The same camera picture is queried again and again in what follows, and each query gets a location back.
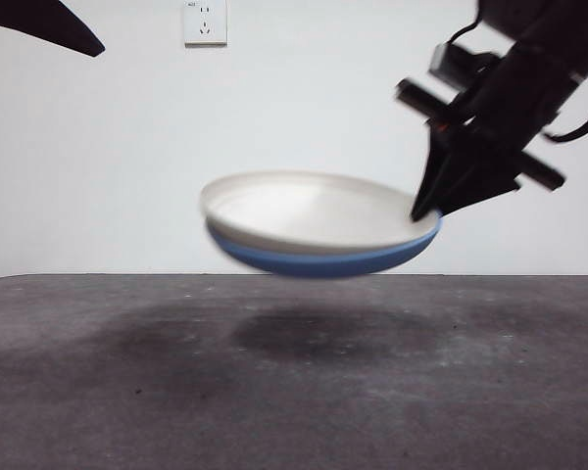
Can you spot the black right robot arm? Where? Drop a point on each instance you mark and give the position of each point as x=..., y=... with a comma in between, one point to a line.
x=544, y=22

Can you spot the white wall socket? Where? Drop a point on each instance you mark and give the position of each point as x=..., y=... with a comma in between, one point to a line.
x=206, y=22

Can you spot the white round plate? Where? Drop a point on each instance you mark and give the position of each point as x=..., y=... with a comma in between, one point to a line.
x=299, y=215

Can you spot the blue round plate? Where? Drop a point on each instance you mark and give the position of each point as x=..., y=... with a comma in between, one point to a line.
x=323, y=265

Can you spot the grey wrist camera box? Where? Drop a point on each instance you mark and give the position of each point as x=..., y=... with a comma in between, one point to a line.
x=443, y=62

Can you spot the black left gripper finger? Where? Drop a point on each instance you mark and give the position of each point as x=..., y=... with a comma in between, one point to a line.
x=39, y=22

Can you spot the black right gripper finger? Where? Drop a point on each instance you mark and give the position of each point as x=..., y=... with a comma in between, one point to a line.
x=475, y=183
x=433, y=171

